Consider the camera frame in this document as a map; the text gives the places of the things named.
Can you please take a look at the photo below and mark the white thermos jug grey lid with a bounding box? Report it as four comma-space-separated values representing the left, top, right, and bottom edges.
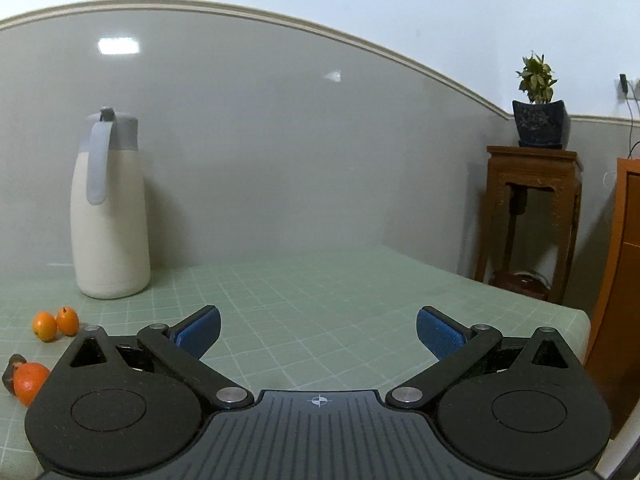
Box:
70, 106, 152, 300

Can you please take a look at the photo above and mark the dark brown chestnut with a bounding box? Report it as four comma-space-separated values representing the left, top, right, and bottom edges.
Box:
2, 354, 27, 386

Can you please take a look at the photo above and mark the carved wooden plant stand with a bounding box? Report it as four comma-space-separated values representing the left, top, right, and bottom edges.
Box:
473, 145, 583, 305

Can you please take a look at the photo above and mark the potted green plant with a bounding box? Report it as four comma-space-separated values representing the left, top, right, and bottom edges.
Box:
511, 51, 571, 150

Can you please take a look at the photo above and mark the green grid table mat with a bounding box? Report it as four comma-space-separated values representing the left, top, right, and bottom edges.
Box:
0, 245, 592, 480

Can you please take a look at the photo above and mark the orange tangerine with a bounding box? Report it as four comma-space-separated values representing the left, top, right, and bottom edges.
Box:
13, 362, 52, 407

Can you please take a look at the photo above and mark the black cable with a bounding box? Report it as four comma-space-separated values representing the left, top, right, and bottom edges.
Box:
625, 91, 640, 160

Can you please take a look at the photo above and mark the small orange kumquat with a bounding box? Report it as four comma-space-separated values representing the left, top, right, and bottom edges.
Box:
55, 306, 80, 337
32, 311, 58, 343

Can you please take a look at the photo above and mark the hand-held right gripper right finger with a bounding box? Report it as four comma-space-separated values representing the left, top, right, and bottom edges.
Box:
385, 305, 587, 410

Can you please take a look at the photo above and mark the wall socket with plug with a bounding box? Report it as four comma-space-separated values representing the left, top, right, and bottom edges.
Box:
614, 74, 640, 101

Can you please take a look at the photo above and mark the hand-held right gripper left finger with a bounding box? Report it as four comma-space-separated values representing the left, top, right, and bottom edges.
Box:
66, 305, 255, 410

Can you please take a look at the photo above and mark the dark red bowl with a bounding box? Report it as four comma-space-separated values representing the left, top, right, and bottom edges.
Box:
491, 269, 553, 303

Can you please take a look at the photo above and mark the orange wooden cabinet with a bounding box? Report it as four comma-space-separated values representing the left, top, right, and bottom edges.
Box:
583, 157, 640, 428

